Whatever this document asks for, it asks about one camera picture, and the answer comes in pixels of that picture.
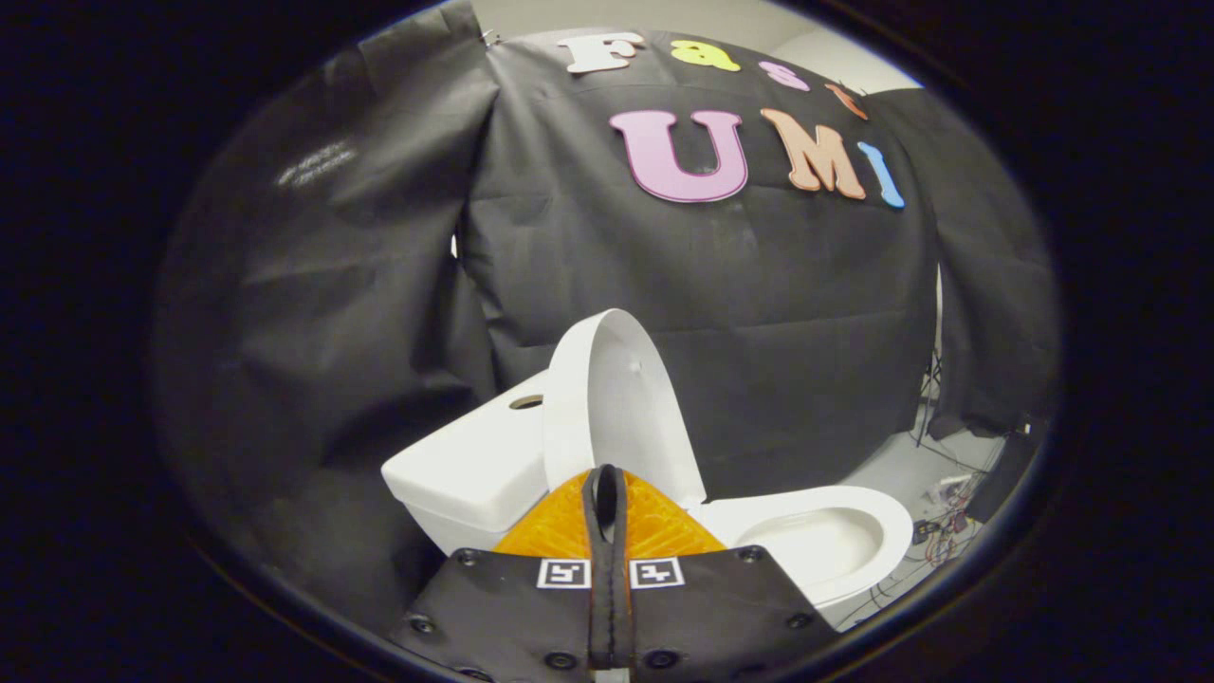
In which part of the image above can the white toilet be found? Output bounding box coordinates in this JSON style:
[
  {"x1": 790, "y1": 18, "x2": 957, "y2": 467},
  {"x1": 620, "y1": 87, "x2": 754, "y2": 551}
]
[{"x1": 381, "y1": 370, "x2": 915, "y2": 634}]

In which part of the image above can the black box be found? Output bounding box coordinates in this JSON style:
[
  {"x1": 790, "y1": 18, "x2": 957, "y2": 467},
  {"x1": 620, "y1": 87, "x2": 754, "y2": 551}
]
[{"x1": 966, "y1": 415, "x2": 1046, "y2": 525}]

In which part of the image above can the white toilet lid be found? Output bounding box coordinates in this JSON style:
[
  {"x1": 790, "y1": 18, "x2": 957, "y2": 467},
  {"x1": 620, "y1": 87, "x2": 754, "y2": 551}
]
[{"x1": 542, "y1": 308, "x2": 708, "y2": 510}]

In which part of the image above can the black backdrop cloth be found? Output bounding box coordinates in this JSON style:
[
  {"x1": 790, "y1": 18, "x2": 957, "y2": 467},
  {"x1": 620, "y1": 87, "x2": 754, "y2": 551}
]
[{"x1": 152, "y1": 0, "x2": 1063, "y2": 651}]

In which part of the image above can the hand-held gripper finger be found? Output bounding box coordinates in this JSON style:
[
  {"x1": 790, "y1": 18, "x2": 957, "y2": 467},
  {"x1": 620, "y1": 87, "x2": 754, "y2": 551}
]
[
  {"x1": 607, "y1": 464, "x2": 841, "y2": 683},
  {"x1": 394, "y1": 464, "x2": 610, "y2": 683}
]

